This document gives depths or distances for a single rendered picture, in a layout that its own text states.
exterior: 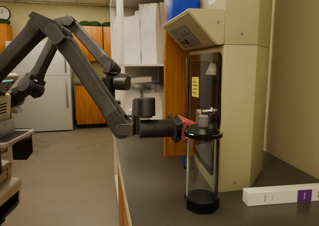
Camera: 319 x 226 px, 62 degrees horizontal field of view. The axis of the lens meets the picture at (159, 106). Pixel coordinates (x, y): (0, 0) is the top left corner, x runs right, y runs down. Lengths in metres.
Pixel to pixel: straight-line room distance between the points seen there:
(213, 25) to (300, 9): 0.53
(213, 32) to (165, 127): 0.32
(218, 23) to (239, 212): 0.55
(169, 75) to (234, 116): 0.40
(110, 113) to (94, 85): 0.10
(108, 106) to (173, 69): 0.42
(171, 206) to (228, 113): 0.33
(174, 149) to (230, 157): 0.39
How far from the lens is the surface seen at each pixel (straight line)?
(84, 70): 0.88
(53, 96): 5.74
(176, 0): 1.01
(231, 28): 0.85
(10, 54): 1.02
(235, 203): 0.88
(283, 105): 1.31
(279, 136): 1.35
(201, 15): 0.82
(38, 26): 0.97
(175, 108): 1.18
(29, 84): 1.43
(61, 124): 5.81
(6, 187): 1.44
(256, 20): 0.89
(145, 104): 0.81
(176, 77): 1.17
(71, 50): 0.91
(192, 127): 0.74
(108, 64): 1.20
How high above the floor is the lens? 1.35
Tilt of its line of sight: 9 degrees down
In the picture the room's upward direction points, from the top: straight up
